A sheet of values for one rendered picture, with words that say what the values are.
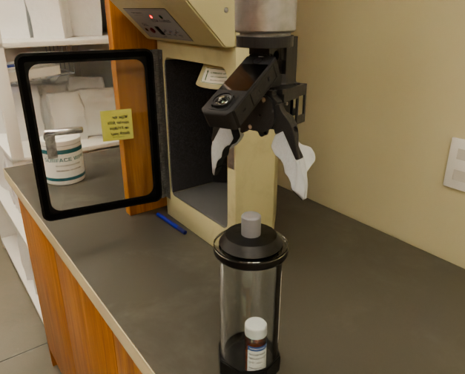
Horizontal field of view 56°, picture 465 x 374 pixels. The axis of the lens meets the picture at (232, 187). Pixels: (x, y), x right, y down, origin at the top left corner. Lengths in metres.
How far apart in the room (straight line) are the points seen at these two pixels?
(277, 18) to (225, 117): 0.13
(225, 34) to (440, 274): 0.68
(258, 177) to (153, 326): 0.38
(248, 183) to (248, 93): 0.47
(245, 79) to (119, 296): 0.56
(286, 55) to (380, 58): 0.60
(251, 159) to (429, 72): 0.45
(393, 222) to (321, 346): 0.51
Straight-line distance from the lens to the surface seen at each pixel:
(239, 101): 0.49
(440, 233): 1.15
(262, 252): 0.60
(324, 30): 1.28
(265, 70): 0.53
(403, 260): 1.09
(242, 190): 0.94
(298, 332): 0.83
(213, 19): 0.82
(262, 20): 0.53
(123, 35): 1.15
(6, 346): 2.44
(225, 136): 0.60
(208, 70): 0.99
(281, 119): 0.54
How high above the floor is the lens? 1.48
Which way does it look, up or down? 22 degrees down
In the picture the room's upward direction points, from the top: straight up
